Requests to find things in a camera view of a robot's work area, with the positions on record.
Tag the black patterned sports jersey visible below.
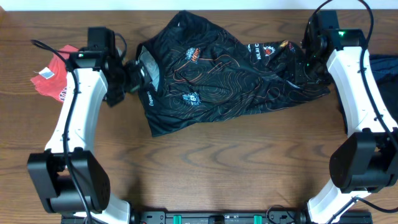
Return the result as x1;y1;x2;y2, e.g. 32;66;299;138
136;11;329;137

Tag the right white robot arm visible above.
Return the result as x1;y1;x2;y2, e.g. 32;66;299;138
295;10;397;223

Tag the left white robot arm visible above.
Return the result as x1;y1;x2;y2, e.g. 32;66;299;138
27;51;151;223

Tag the dark blue clothes pile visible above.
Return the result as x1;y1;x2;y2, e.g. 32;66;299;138
335;54;398;131

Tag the red folded t-shirt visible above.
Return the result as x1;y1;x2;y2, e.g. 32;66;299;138
30;54;67;103

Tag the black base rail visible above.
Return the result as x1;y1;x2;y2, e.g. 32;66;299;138
60;203;374;224

